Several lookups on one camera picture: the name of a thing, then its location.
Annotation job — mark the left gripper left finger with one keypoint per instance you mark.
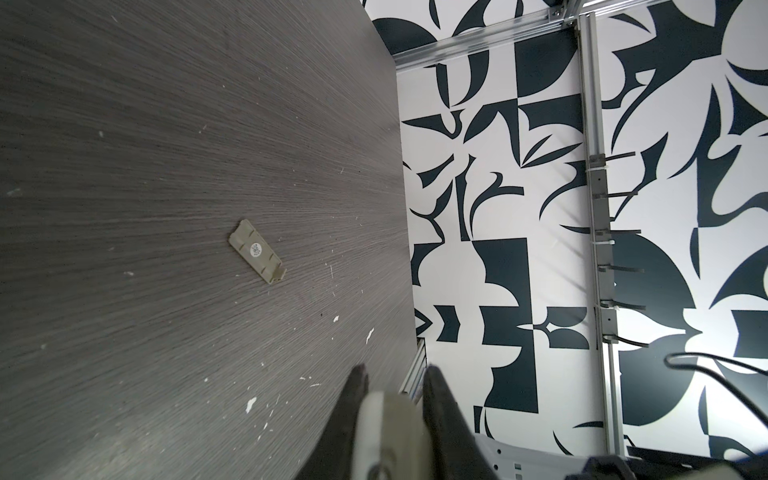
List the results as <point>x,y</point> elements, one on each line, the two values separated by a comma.
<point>331,459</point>

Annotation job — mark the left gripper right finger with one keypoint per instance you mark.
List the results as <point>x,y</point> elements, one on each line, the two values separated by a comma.
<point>455,451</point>

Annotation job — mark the white remote control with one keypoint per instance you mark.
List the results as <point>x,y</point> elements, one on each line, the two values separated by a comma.
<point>391,440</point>

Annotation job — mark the beige battery cover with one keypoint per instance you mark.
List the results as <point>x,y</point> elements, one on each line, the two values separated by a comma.
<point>257,253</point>

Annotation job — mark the black hook rail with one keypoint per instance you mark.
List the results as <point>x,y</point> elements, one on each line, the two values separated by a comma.
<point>602,241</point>

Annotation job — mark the aluminium frame bar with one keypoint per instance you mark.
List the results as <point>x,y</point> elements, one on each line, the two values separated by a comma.
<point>517,29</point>

